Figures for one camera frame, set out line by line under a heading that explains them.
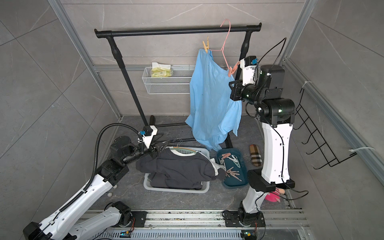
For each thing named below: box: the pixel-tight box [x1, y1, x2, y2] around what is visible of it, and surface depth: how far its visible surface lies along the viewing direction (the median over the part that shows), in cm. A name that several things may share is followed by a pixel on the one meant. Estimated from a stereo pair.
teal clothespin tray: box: [216, 148, 249, 188], surface depth 92 cm
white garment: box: [210, 158, 226, 176], surface depth 85 cm
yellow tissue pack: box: [151, 62, 172, 78], surface depth 87 cm
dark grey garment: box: [135, 148, 227, 189], surface depth 78 cm
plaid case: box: [249, 144, 263, 167], surface depth 96 cm
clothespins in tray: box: [218, 152, 242, 182], surface depth 94 cm
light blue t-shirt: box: [185, 49, 242, 151], surface depth 74 cm
